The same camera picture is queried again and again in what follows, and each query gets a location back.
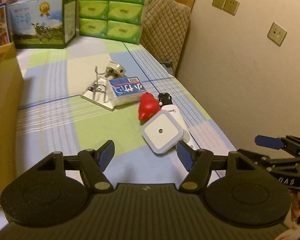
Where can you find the black toy car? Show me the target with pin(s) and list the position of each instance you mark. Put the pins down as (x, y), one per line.
(164, 99)

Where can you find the cow picture milk box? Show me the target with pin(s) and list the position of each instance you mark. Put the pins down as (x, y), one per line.
(43, 23)

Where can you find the white square tray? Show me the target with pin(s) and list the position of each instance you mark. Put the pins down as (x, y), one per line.
(108, 105)

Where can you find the single wall socket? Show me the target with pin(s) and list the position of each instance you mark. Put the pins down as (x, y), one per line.
(276, 34)

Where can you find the white three-pin plug adapter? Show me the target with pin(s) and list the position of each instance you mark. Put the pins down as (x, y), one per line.
(115, 70)

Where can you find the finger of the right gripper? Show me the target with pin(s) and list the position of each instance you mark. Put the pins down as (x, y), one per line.
(270, 142)
(257, 158)

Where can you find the person right hand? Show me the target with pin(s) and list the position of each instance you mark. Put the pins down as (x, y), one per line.
(295, 207)

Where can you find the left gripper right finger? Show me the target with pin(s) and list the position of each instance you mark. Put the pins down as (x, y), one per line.
(197, 163)

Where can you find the red toy figure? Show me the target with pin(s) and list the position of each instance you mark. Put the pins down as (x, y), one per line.
(148, 107)

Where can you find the quilted beige chair cushion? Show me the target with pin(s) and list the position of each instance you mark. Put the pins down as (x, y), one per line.
(164, 31)

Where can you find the blue dental floss box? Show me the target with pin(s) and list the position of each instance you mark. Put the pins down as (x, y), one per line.
(124, 90)

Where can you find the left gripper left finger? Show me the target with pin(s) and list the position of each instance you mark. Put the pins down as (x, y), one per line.
(93, 163)

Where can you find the double wall socket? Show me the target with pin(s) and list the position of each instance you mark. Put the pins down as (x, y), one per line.
(229, 6)

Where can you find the white Midea remote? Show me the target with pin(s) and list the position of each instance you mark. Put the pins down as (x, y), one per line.
(175, 112)

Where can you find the green tissue pack bundle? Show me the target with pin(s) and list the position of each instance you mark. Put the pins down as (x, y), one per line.
(119, 20)

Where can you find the white square night light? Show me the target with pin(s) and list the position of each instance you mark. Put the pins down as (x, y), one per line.
(161, 132)

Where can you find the open cardboard box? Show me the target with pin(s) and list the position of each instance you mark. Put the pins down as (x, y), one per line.
(11, 86)

